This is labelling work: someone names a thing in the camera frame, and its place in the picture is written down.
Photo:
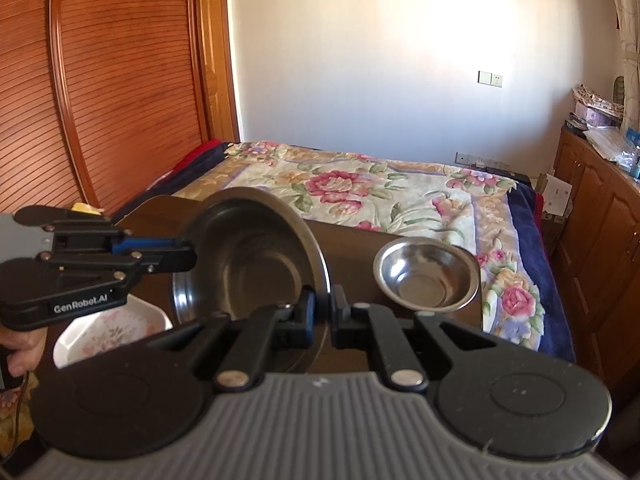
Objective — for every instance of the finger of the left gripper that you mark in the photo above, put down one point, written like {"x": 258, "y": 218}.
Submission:
{"x": 168, "y": 259}
{"x": 150, "y": 244}

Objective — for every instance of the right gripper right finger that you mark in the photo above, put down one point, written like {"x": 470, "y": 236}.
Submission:
{"x": 407, "y": 354}

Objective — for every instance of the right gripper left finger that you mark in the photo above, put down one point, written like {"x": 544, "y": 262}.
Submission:
{"x": 233, "y": 354}

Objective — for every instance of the floral white tray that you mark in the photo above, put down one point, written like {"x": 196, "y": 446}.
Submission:
{"x": 107, "y": 330}

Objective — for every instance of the small steel bowl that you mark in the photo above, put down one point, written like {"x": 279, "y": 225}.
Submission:
{"x": 422, "y": 274}

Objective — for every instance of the large steel bowl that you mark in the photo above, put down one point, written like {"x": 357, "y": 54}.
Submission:
{"x": 253, "y": 250}

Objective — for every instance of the person's left hand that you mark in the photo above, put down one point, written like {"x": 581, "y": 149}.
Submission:
{"x": 26, "y": 349}

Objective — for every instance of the yellow black pillow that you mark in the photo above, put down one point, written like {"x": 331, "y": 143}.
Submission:
{"x": 87, "y": 209}

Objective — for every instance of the red cloth on bed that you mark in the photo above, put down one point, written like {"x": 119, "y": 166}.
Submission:
{"x": 202, "y": 149}

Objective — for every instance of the floral bed blanket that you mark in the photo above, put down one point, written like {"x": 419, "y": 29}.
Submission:
{"x": 494, "y": 217}

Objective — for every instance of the wooden louvered wardrobe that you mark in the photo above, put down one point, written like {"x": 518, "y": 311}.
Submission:
{"x": 99, "y": 98}

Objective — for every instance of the white paper box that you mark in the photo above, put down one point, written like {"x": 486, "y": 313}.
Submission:
{"x": 555, "y": 194}

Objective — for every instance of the wooden cabinet row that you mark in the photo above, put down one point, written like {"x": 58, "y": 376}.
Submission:
{"x": 596, "y": 262}

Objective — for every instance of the clutter pile on cabinet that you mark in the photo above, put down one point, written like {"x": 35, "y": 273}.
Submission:
{"x": 600, "y": 122}

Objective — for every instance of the patterned window curtain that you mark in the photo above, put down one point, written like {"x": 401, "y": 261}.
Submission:
{"x": 628, "y": 17}

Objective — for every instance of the white wall switch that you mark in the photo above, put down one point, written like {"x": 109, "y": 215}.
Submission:
{"x": 489, "y": 79}

